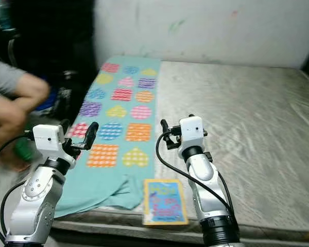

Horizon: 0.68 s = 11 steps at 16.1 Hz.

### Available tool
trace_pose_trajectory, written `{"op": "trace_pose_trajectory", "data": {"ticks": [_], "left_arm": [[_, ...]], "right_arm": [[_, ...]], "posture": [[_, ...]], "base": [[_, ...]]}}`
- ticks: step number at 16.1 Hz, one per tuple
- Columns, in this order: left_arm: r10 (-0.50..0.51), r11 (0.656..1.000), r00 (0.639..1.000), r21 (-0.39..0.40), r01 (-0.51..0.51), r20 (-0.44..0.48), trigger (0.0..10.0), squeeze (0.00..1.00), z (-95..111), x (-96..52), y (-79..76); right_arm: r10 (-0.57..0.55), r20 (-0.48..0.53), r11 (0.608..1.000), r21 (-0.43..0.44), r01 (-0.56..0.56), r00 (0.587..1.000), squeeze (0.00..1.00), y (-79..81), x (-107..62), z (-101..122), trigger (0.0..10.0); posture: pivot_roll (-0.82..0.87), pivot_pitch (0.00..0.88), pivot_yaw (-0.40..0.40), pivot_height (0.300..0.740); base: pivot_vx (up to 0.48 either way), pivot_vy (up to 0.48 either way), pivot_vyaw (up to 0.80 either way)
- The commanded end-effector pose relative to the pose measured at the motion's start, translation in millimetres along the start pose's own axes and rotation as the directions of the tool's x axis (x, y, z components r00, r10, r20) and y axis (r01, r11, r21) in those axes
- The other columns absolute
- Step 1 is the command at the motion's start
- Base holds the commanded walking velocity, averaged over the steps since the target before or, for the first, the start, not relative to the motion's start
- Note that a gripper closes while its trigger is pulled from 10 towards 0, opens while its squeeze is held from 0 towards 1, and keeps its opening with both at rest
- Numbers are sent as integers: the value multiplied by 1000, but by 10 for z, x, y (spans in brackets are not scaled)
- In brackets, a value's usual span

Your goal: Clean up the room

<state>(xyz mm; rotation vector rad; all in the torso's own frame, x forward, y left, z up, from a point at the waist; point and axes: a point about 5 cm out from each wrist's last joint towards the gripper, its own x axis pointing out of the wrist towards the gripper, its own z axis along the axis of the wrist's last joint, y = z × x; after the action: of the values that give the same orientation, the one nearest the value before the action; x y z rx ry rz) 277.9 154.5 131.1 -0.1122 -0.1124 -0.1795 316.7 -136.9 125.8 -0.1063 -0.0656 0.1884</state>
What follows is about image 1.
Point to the blue yellow children's book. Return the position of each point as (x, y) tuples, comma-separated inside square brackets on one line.
[(165, 203)]

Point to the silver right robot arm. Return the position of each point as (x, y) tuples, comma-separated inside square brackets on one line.
[(201, 175)]

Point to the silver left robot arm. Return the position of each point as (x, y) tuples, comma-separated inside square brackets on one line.
[(36, 198)]

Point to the black bottle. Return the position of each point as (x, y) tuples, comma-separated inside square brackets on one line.
[(67, 95)]

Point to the teal blanket with colourful shapes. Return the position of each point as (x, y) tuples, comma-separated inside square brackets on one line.
[(123, 170)]

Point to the person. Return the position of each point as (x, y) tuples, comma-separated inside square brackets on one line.
[(20, 98)]

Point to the white quilted mattress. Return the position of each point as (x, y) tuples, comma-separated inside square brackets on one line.
[(242, 113)]

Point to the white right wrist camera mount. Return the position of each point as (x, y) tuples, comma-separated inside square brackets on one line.
[(192, 129)]

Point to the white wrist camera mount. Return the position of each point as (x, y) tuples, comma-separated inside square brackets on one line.
[(192, 129), (46, 138)]

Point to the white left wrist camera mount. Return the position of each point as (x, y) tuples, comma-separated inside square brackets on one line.
[(46, 138)]

